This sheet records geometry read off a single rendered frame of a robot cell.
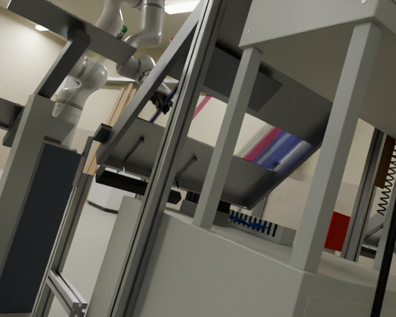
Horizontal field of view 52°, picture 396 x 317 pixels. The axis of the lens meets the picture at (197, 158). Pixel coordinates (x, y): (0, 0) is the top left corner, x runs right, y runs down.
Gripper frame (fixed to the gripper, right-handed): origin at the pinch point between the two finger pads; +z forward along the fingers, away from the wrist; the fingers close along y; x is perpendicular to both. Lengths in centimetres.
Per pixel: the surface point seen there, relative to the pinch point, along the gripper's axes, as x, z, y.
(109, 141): 17.7, 1.0, -10.1
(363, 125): 7, -209, 339
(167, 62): -15.8, 8.4, -10.0
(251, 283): -9, 77, -10
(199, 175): 20.4, -1.5, 29.2
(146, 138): 12.9, -0.2, 1.3
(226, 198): 26, 0, 46
